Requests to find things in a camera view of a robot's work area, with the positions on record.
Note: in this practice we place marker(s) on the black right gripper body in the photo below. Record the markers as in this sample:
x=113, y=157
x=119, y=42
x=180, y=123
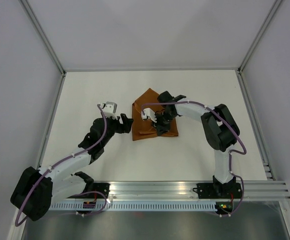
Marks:
x=165, y=118

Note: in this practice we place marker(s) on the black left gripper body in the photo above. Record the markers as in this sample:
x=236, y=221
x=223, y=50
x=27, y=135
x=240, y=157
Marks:
x=115, y=126

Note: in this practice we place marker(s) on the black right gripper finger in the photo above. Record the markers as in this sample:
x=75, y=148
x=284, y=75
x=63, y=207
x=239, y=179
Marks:
x=155, y=123
x=162, y=129

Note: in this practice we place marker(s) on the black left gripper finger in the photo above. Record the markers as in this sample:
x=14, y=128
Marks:
x=124, y=118
x=127, y=124

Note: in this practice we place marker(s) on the brown cloth napkin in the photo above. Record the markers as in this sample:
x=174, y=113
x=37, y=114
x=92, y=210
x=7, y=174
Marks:
x=143, y=129

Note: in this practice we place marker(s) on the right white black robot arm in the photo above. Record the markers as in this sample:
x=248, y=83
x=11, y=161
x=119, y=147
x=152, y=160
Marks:
x=221, y=132

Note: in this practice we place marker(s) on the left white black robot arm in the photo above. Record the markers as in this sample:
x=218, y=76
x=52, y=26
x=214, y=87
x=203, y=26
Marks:
x=37, y=189

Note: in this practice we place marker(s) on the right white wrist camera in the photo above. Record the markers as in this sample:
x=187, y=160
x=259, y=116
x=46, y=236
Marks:
x=148, y=114

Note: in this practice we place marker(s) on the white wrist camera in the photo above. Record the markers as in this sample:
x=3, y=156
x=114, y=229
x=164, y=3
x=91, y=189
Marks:
x=148, y=114
x=109, y=109

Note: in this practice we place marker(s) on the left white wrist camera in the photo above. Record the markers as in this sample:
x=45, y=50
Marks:
x=109, y=109

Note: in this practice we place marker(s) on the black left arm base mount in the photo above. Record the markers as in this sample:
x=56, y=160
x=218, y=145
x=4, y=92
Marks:
x=98, y=187

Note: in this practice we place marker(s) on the left aluminium side rail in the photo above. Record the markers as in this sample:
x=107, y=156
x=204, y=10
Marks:
x=50, y=119

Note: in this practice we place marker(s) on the aluminium side rail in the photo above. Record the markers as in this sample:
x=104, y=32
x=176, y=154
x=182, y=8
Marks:
x=255, y=126
x=50, y=119

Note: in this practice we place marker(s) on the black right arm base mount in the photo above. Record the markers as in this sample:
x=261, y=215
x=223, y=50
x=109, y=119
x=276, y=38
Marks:
x=207, y=191

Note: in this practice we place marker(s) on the white slotted cable duct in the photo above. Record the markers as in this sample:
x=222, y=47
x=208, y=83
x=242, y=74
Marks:
x=138, y=206

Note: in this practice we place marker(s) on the right aluminium side rail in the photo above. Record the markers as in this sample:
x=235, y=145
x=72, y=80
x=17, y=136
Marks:
x=255, y=126

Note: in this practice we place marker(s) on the aluminium front frame rail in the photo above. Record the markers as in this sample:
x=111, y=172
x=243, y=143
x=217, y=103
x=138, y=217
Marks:
x=254, y=190

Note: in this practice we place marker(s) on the right aluminium corner post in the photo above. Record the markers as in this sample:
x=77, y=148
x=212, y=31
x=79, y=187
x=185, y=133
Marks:
x=260, y=34

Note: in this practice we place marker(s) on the aluminium corner post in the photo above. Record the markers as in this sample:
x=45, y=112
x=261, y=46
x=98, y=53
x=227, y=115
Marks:
x=260, y=34
x=25, y=4

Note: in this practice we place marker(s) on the left aluminium corner post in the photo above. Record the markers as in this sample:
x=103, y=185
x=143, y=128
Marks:
x=25, y=4

